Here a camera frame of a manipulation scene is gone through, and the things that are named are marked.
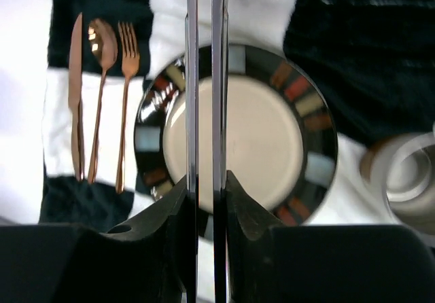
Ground dark rimmed ceramic plate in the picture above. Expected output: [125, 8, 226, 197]
[134, 44, 338, 226]

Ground black white checkered cloth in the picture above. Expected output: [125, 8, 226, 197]
[39, 0, 434, 231]

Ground copper fork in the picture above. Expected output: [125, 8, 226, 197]
[116, 22, 140, 194]

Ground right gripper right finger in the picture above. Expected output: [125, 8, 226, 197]
[226, 171, 275, 302]

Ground copper knife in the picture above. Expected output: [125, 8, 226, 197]
[68, 12, 84, 181]

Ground metal cup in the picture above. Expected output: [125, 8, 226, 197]
[360, 131, 434, 236]

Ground metal tongs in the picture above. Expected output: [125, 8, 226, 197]
[185, 0, 228, 302]

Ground copper spoon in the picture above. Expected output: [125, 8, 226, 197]
[88, 18, 118, 183]

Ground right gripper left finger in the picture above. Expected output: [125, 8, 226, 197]
[104, 178, 186, 302]

